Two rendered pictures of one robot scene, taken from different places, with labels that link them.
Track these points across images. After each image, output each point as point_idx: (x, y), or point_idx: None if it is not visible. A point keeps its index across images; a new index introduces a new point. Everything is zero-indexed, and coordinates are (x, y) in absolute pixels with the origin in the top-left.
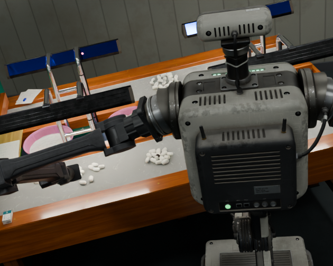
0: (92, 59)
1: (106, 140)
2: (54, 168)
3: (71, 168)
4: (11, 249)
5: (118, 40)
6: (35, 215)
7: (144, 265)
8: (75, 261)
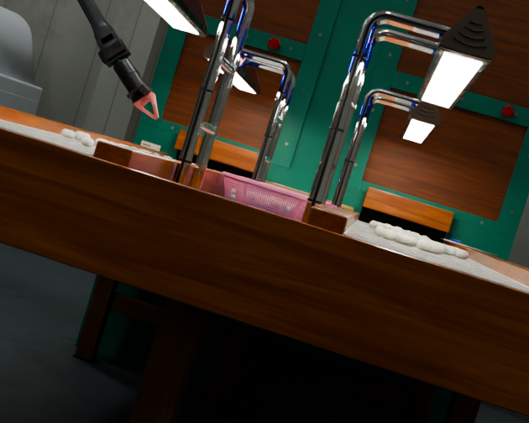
0: (406, 122)
1: None
2: (101, 22)
3: (141, 84)
4: None
5: None
6: (134, 143)
7: (110, 419)
8: (191, 407)
